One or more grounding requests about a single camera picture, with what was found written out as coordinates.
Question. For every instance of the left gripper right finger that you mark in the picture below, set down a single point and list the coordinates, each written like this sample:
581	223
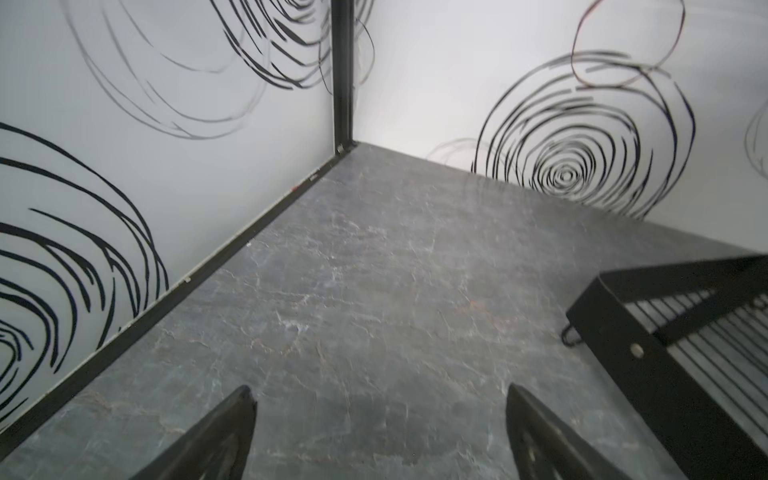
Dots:
545	447

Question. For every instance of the black wire dish rack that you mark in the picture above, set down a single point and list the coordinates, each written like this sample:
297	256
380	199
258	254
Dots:
686	344

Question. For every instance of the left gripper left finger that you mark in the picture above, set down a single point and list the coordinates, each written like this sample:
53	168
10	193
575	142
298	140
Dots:
216	447

